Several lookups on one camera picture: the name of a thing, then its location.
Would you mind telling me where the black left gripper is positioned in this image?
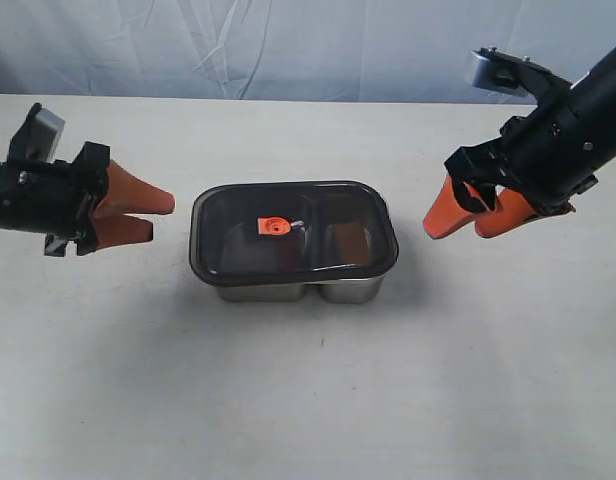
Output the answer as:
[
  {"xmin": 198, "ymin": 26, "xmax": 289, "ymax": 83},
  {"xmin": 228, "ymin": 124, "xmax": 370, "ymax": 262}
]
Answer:
[{"xmin": 0, "ymin": 142, "xmax": 176, "ymax": 256}]

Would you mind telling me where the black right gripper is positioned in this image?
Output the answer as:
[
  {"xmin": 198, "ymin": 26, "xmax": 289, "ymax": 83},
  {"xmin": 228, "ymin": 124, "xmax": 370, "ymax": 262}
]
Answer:
[{"xmin": 423, "ymin": 116, "xmax": 596, "ymax": 239}]

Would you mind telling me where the dark transparent box lid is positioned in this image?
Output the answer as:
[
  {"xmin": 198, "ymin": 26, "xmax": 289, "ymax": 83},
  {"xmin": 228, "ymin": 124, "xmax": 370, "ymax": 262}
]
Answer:
[{"xmin": 187, "ymin": 178, "xmax": 400, "ymax": 287}]

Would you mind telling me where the stainless steel lunch box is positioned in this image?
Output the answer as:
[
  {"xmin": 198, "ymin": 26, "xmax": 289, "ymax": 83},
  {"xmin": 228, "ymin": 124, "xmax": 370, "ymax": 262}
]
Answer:
[{"xmin": 190, "ymin": 179, "xmax": 400, "ymax": 304}]

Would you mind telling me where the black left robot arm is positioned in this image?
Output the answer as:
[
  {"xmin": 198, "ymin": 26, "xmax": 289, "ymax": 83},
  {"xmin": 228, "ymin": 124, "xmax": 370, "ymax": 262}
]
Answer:
[{"xmin": 0, "ymin": 142, "xmax": 176, "ymax": 257}]

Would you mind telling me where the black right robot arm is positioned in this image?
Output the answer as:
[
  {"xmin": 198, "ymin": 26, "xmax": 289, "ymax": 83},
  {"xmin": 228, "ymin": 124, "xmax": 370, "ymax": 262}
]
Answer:
[{"xmin": 423, "ymin": 47, "xmax": 616, "ymax": 239}]

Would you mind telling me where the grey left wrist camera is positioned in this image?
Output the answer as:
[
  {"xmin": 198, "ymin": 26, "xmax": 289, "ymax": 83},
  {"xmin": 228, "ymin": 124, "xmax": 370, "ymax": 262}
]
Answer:
[{"xmin": 7, "ymin": 102, "xmax": 65, "ymax": 163}]

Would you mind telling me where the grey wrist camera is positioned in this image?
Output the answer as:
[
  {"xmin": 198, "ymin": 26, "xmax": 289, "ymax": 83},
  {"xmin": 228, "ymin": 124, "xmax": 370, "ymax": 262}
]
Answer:
[
  {"xmin": 465, "ymin": 47, "xmax": 529, "ymax": 98},
  {"xmin": 7, "ymin": 102, "xmax": 65, "ymax": 163}
]

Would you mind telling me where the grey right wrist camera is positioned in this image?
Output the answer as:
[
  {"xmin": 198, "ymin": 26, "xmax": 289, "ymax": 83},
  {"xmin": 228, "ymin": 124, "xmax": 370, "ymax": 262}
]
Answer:
[{"xmin": 465, "ymin": 47, "xmax": 529, "ymax": 98}]

